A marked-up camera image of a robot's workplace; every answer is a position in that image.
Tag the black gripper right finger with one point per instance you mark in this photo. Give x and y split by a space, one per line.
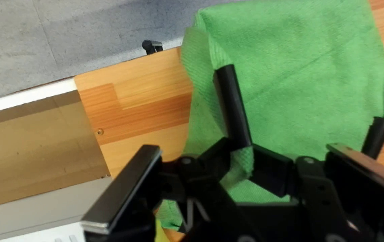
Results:
361 188

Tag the green towel with black corners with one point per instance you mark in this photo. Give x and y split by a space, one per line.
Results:
307 75

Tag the white sink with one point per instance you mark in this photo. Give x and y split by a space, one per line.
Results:
30 152

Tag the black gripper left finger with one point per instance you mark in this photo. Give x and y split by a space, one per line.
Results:
124 192

